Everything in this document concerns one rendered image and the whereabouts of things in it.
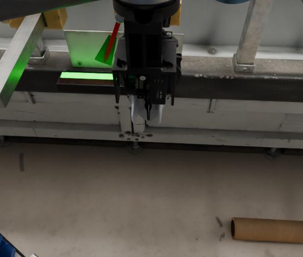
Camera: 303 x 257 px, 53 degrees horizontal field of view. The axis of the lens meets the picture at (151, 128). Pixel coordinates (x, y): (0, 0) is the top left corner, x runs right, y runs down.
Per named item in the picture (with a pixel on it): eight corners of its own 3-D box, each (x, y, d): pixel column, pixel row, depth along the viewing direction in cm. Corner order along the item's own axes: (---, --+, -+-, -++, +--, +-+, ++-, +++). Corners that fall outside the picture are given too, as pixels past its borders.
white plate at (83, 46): (180, 71, 73) (183, 35, 65) (72, 67, 74) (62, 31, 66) (180, 70, 73) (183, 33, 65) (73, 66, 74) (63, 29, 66)
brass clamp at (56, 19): (62, 31, 66) (56, 9, 62) (0, 29, 66) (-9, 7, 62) (69, 16, 69) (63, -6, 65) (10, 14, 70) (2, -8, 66)
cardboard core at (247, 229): (320, 239, 109) (236, 234, 111) (311, 246, 116) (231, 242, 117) (314, 217, 114) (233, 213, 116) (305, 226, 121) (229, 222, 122)
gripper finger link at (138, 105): (126, 141, 46) (121, 97, 39) (129, 112, 50) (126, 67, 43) (146, 142, 46) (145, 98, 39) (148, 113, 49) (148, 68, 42)
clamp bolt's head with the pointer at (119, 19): (108, 68, 71) (128, 15, 60) (98, 65, 70) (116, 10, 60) (109, 63, 72) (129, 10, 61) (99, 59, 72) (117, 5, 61)
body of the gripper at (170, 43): (113, 107, 38) (102, 17, 28) (121, 63, 43) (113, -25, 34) (175, 109, 37) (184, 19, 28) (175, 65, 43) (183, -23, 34)
